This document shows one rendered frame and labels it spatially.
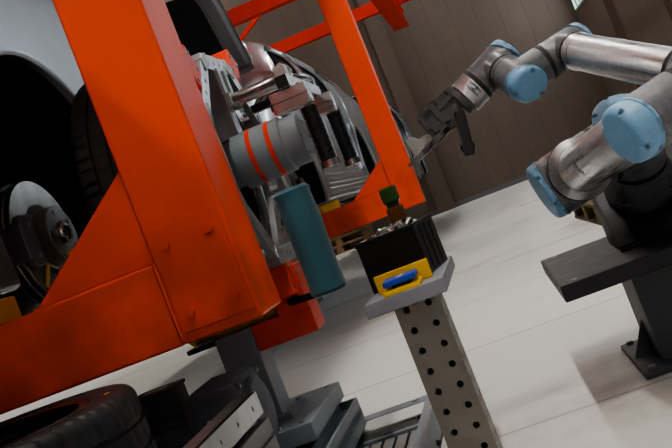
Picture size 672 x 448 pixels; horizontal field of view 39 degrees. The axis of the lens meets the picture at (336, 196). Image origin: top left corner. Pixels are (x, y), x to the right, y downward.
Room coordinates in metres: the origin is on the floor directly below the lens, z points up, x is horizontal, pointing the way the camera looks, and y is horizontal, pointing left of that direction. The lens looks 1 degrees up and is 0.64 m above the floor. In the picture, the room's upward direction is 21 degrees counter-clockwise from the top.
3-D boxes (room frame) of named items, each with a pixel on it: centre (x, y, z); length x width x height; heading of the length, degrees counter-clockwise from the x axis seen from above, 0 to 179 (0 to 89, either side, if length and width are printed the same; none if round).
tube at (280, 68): (2.25, 0.08, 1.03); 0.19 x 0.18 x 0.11; 80
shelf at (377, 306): (2.12, -0.09, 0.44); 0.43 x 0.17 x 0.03; 170
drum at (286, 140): (2.36, 0.12, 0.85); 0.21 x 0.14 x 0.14; 80
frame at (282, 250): (2.37, 0.19, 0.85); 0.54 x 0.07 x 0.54; 170
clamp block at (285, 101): (2.17, 0.01, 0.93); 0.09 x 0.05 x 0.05; 80
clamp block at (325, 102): (2.50, -0.04, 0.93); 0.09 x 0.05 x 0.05; 80
